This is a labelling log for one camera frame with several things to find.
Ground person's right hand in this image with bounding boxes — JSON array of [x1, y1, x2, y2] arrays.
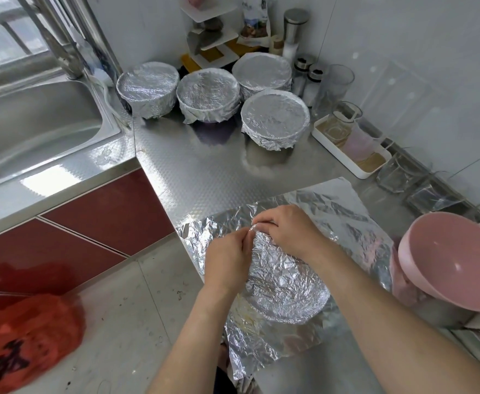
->
[[250, 204, 335, 263]]

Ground person's left hand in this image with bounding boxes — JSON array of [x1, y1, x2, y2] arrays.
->
[[203, 226, 256, 300]]

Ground foil-covered bowl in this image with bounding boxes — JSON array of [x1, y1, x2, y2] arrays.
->
[[176, 68, 243, 125], [224, 227, 348, 386], [116, 61, 180, 120], [240, 89, 312, 152]]

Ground stack of aluminium foil sheets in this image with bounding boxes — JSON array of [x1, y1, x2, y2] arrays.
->
[[177, 178, 395, 294]]

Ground pink bowl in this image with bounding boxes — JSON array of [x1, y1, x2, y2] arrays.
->
[[393, 211, 480, 314]]

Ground foil-wrapped bowl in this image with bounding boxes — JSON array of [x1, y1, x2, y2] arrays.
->
[[232, 51, 294, 99]]

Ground person's right forearm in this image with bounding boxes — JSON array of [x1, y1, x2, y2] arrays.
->
[[309, 242, 480, 394]]

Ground person's left forearm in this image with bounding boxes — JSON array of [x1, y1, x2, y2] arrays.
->
[[147, 287, 239, 394]]

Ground person's dark trousers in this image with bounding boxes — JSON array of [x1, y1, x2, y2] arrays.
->
[[214, 365, 237, 394]]

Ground white rectangular tray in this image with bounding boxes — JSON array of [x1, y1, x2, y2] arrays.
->
[[311, 114, 391, 179]]

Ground pink translucent cup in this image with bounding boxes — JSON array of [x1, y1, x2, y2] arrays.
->
[[342, 123, 381, 163]]

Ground red kitchen cabinet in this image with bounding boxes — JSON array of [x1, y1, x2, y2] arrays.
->
[[0, 168, 175, 317]]

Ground white shaker with black lid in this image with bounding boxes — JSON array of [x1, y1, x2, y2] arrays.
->
[[291, 57, 311, 97], [302, 63, 325, 107]]

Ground tall white steel-capped bottle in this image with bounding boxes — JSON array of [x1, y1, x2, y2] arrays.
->
[[283, 8, 310, 62]]

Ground red plastic bag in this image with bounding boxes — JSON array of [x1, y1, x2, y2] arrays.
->
[[0, 293, 85, 394]]

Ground colourful snack packet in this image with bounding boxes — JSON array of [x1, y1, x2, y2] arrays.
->
[[240, 0, 271, 48]]

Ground white corner shelf rack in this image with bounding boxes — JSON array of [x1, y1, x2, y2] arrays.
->
[[181, 0, 271, 69]]

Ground white dish brush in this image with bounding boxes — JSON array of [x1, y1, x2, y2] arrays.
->
[[92, 68, 114, 87]]

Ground stainless steel sink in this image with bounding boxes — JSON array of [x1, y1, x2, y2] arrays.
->
[[0, 73, 138, 243]]

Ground steel faucet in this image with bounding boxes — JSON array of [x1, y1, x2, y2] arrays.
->
[[14, 0, 85, 79]]

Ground metal window railing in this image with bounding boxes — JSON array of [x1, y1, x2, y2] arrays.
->
[[0, 8, 44, 71]]

